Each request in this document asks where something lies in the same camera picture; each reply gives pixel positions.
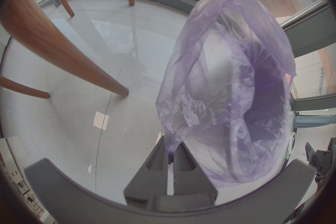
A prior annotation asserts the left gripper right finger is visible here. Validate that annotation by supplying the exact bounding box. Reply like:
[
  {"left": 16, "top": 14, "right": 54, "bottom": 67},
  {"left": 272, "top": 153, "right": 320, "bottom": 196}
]
[{"left": 173, "top": 142, "right": 219, "bottom": 204}]

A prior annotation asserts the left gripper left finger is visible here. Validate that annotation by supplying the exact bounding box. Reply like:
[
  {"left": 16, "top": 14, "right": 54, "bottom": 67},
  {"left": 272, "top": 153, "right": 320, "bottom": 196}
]
[{"left": 123, "top": 136, "right": 169, "bottom": 204}]

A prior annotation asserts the purple plastic bag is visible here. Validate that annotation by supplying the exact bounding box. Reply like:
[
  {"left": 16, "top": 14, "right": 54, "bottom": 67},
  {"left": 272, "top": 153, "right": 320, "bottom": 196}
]
[{"left": 155, "top": 0, "right": 297, "bottom": 184}]

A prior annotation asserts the white chair with wooden legs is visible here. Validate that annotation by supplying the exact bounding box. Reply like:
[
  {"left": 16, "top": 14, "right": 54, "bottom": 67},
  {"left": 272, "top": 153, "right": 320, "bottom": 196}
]
[{"left": 0, "top": 0, "right": 135, "bottom": 99}]

